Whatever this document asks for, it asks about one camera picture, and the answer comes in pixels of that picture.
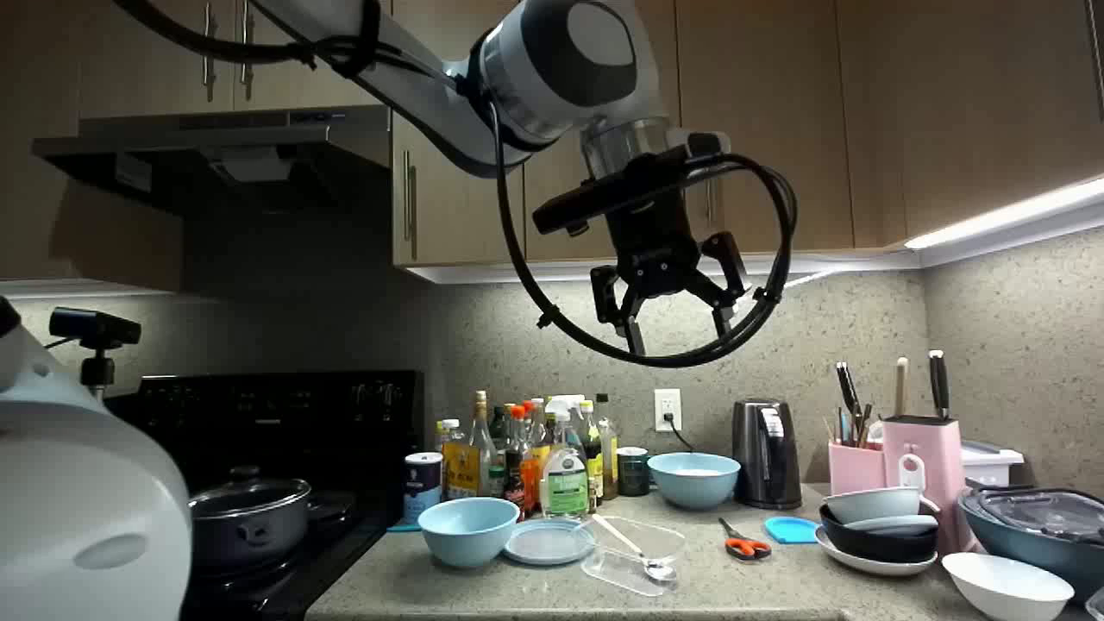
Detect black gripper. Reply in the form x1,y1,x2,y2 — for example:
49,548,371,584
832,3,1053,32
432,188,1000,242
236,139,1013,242
588,152,753,357

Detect metal spoon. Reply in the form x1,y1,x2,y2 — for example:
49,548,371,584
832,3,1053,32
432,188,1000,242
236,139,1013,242
588,510,678,584

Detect light blue bowl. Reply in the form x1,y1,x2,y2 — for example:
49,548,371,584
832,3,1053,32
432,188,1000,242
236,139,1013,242
646,449,744,513
414,493,523,573

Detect grey blue bowl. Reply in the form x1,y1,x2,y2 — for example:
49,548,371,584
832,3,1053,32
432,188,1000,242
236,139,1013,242
821,487,941,530

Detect black bowl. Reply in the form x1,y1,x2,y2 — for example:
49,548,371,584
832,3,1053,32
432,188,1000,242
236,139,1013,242
819,505,944,566

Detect white bowl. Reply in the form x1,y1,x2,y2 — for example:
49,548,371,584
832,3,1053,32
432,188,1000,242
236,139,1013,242
937,548,1080,621

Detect dark bottle black cap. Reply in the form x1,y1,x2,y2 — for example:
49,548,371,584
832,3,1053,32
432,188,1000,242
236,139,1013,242
593,389,625,499

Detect dark round jar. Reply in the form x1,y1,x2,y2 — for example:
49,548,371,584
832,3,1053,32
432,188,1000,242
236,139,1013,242
613,445,655,499

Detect black steel kettle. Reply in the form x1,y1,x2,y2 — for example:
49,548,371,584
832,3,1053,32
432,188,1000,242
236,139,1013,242
732,398,804,513

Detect clear spray bottle green label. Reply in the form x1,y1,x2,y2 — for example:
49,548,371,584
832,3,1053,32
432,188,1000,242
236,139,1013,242
538,403,596,520

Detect orange sauce bottle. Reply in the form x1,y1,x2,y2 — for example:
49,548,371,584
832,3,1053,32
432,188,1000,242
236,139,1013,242
508,400,545,516

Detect dark green glass bottle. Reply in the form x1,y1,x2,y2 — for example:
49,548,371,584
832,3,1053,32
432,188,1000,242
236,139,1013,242
487,403,514,499

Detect pink utensil holder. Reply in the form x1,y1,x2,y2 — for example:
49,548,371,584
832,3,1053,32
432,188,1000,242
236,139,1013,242
824,437,891,499

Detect amber oil bottle yellow label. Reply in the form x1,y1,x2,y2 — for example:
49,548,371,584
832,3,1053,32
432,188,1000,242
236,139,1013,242
439,385,496,499

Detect small blue lid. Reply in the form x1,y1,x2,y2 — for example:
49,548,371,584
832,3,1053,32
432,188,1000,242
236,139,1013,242
762,513,821,548

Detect white small plate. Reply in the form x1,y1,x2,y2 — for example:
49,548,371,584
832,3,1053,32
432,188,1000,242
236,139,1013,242
501,513,601,569

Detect clear plastic container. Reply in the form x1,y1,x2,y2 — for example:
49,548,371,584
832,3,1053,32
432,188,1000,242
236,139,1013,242
579,513,694,599

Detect wooden upper cabinets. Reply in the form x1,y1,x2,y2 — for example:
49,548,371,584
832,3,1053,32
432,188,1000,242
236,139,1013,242
0,0,1104,277

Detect pink knife block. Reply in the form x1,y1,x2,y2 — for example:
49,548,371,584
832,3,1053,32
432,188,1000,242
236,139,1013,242
881,413,968,516

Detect blue white salt canister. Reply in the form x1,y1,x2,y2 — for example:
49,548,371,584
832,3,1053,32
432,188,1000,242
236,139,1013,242
399,449,444,528

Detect under-cabinet light strip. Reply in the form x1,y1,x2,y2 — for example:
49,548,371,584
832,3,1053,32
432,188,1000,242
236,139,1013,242
899,168,1104,256

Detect small white appliance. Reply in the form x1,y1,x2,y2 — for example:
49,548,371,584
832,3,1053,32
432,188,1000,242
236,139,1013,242
959,443,1029,493

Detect black coffee machine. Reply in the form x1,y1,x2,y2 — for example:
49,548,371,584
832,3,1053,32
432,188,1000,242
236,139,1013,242
102,370,427,621

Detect large dark blue dish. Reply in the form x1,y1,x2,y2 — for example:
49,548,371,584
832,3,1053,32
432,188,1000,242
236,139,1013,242
959,482,1104,599

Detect steel range hood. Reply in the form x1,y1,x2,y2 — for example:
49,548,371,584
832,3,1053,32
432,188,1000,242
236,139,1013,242
31,102,397,221

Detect dark glass pot lid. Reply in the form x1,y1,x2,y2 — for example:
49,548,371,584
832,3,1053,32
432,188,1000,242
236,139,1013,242
187,461,315,520

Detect black cooking pot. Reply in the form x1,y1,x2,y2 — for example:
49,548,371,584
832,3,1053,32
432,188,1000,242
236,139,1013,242
187,493,318,576

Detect black webcam on stand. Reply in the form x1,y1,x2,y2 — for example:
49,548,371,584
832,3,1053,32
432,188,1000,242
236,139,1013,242
45,303,146,400

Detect white wall outlet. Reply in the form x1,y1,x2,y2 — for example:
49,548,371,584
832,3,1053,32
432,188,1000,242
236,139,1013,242
652,385,683,435

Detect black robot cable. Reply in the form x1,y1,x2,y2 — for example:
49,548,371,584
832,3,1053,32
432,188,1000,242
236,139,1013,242
114,0,804,374

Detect black handled utensil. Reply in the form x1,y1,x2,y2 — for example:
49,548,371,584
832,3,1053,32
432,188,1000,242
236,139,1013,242
834,357,869,445

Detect metal cabinet handle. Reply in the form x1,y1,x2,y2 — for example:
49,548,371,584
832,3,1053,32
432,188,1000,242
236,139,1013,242
399,152,421,236
237,3,260,102
199,7,221,102

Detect orange handled scissors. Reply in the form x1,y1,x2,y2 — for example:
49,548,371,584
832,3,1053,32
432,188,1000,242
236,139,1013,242
716,513,772,562

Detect black handled knife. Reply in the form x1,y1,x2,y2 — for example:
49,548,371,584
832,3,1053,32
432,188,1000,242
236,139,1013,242
924,348,952,424

